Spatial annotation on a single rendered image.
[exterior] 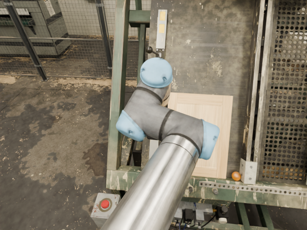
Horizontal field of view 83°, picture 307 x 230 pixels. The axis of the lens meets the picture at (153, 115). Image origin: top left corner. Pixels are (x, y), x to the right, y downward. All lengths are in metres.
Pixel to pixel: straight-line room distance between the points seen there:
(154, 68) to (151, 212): 0.29
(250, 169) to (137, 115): 0.87
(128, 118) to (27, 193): 2.12
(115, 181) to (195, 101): 0.67
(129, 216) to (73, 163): 2.18
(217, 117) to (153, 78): 0.74
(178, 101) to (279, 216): 1.64
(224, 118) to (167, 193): 0.88
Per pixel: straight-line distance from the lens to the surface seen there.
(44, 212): 2.24
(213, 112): 1.08
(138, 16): 1.24
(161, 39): 1.09
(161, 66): 0.41
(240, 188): 1.18
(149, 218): 0.24
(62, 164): 2.45
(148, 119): 0.37
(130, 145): 1.37
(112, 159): 1.11
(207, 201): 1.22
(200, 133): 0.34
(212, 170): 1.14
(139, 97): 0.40
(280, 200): 1.30
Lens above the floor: 1.86
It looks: 43 degrees down
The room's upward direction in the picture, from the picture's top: straight up
